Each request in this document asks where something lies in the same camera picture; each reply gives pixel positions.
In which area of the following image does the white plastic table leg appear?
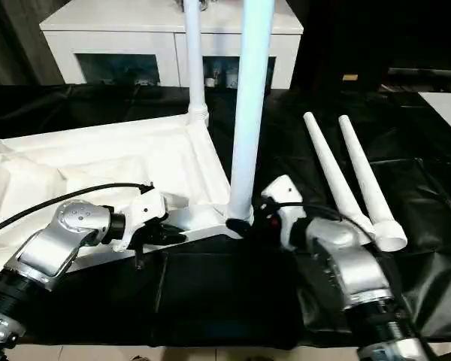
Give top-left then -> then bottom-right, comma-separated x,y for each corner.
183,0 -> 210,127
337,115 -> 407,253
227,0 -> 276,223
302,111 -> 377,235

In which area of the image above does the black mat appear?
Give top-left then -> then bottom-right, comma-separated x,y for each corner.
0,83 -> 451,349

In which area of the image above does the white side table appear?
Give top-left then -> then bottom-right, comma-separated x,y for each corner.
418,90 -> 451,143

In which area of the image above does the black speaker with yellow label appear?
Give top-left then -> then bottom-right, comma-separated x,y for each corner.
291,0 -> 394,92

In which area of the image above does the grey curtain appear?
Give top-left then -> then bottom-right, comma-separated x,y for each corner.
0,0 -> 65,86

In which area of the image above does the white plastic table top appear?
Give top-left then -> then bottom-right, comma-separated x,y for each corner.
0,112 -> 256,274

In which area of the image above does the white cabinet with glass doors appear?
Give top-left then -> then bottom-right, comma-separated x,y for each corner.
39,0 -> 305,90

